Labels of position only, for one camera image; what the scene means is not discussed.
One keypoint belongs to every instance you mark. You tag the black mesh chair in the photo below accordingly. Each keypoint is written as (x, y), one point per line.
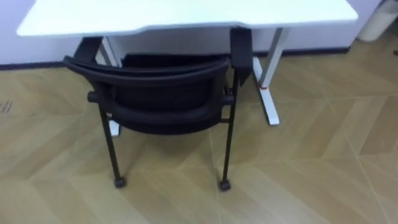
(161, 90)

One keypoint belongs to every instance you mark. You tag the red tape strip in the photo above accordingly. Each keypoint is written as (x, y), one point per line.
(263, 88)

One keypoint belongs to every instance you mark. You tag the white desk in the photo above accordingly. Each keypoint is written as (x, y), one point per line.
(186, 12)

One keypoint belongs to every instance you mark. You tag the white plastic bucket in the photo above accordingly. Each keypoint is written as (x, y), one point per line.
(377, 21)

